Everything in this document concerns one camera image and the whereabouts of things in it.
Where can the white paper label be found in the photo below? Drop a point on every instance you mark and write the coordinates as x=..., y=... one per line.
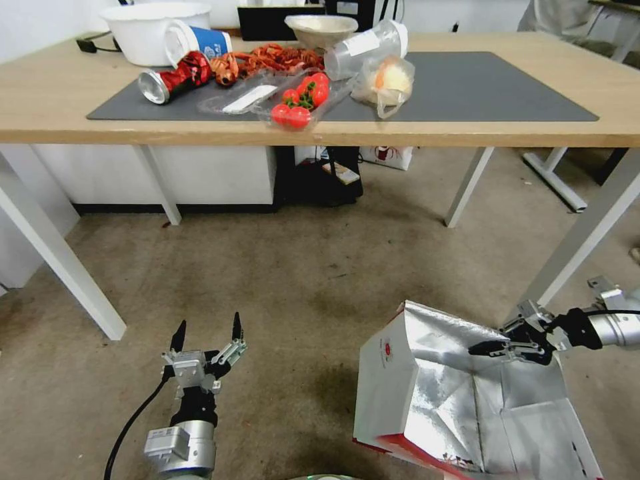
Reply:
x=249, y=99

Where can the grey desk mat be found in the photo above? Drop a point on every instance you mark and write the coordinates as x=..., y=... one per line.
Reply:
x=475, y=85

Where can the white cabinet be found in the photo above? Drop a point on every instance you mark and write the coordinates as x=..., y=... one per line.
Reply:
x=215, y=175

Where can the black monitor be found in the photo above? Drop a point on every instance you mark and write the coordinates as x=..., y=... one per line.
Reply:
x=270, y=22

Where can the beige paper bowl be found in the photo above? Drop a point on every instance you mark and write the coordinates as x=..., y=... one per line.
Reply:
x=320, y=30

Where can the crushed red drink can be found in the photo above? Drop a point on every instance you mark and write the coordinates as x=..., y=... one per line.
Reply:
x=180, y=77

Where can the white plastic basin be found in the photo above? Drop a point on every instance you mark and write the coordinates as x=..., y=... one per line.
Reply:
x=140, y=35

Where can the small printed carton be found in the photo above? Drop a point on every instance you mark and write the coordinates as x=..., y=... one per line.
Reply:
x=342, y=172

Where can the clear plastic tomato tray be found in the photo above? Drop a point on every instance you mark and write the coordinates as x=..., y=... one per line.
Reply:
x=240, y=97

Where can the person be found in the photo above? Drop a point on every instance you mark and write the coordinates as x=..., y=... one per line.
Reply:
x=555, y=17

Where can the plastic bag with bread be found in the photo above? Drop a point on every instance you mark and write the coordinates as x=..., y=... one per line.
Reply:
x=385, y=82

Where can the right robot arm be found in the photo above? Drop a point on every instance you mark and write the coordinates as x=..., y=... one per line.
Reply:
x=617, y=320

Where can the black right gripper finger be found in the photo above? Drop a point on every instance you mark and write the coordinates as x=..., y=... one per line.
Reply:
x=492, y=348
x=527, y=316

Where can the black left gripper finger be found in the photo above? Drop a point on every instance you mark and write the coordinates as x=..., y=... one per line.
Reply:
x=178, y=336
x=238, y=330

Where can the white bag with red print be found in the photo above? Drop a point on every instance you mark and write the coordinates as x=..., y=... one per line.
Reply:
x=387, y=157

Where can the black box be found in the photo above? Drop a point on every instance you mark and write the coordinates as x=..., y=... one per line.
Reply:
x=310, y=192

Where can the wooden table with white legs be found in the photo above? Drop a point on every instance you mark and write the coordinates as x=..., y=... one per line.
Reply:
x=50, y=100

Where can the foil-lined food delivery bag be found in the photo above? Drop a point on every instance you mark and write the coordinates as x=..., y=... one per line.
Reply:
x=450, y=400

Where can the red cherry tomato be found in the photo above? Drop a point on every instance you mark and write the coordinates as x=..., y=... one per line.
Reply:
x=299, y=118
x=291, y=96
x=320, y=94
x=281, y=114

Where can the pile of red crayfish shells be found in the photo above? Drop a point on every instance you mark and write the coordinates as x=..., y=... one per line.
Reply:
x=280, y=57

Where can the white desk frame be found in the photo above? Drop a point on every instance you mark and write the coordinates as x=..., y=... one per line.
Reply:
x=555, y=180

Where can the clear plastic cup with lid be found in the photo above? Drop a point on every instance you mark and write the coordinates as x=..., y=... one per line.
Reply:
x=365, y=47

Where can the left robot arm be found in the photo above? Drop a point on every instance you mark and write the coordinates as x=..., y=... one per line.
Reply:
x=180, y=450

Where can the blue and white paper cup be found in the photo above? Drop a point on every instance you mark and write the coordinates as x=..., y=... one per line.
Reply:
x=205, y=40

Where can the single red crayfish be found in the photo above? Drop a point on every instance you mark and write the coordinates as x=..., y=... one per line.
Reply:
x=227, y=67

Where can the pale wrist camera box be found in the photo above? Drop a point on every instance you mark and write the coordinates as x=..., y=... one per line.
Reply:
x=190, y=371

